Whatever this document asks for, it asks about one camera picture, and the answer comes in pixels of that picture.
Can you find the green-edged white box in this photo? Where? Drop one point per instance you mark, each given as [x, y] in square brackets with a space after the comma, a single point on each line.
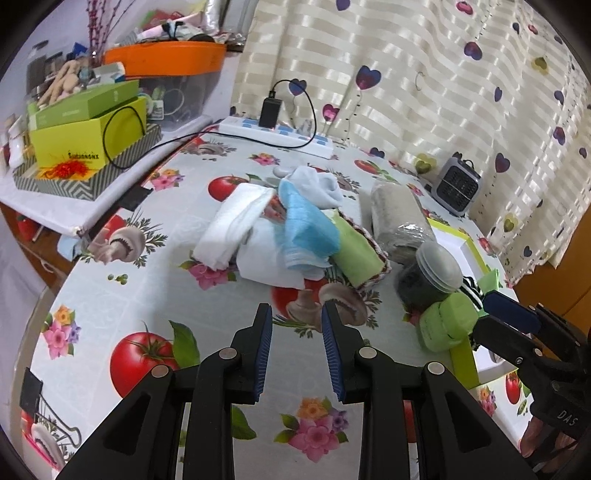
[463, 364]

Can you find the tomato print tablecloth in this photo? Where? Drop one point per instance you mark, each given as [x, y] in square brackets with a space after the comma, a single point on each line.
[184, 295]

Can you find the small black flat device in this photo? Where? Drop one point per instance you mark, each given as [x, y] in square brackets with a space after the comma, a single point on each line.
[134, 198]

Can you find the cream curtain with hearts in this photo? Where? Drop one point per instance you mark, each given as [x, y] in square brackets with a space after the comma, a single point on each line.
[415, 69]

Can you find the dried pink branches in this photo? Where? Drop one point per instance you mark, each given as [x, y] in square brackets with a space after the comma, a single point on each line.
[97, 46]

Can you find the flat green box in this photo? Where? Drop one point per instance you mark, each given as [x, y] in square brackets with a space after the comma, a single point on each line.
[83, 108]

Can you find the clear plastic jar dark contents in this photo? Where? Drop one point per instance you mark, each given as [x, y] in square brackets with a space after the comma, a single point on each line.
[429, 267]

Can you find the pile of assorted clutter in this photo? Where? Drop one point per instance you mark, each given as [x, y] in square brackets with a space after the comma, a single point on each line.
[184, 27]

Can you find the person's right hand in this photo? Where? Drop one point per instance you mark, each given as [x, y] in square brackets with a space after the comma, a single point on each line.
[538, 443]

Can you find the white folded cloth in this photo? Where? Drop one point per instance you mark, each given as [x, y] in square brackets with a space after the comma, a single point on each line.
[226, 230]

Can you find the zigzag patterned box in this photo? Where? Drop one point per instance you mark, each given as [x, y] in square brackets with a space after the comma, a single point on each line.
[69, 187]

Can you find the light green rolled towel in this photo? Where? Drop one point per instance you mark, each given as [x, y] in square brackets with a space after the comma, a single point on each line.
[443, 323]

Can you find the silver foil bag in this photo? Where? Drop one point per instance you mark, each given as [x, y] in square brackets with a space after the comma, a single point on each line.
[216, 11]

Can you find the brown wooden cabinet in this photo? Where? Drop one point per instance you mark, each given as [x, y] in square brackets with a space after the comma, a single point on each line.
[568, 258]

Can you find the black white striped cloth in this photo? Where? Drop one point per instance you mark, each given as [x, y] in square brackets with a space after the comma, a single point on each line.
[471, 290]

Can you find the clear bin with orange lid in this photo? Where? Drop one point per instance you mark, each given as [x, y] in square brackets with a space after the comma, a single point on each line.
[175, 57]

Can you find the grey cloth roll in bag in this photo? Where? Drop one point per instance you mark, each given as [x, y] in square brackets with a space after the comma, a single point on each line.
[397, 217]

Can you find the large yellow-green box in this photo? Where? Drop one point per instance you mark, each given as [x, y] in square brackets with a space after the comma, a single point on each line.
[69, 143]

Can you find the beige plush doll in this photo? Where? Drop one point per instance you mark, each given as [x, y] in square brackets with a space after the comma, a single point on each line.
[60, 83]

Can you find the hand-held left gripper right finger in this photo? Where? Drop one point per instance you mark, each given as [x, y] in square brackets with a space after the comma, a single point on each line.
[331, 355]

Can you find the white power strip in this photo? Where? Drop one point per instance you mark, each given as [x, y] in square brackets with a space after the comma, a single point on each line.
[240, 127]

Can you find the black binder clip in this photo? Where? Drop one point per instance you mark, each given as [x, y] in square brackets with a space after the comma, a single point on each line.
[30, 392]

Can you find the pale grey sock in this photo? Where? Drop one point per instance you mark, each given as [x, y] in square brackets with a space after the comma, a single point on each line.
[314, 184]

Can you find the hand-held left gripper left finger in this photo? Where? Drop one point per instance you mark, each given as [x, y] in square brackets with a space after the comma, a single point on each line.
[263, 350]

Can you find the small grey desk heater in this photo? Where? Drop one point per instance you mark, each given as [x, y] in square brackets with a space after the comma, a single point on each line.
[455, 184]

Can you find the black charger adapter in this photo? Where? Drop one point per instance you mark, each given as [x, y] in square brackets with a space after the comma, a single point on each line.
[269, 113]

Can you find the white cloth sheet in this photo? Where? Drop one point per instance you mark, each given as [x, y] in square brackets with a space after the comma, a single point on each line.
[263, 258]

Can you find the green cloth with crochet edge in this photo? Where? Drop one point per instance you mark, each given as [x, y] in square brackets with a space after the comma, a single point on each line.
[358, 254]

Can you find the blue face mask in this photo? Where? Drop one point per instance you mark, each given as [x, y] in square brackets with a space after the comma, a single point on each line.
[304, 226]

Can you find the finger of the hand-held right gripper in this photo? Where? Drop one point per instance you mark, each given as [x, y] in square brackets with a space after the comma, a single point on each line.
[496, 337]
[508, 310]

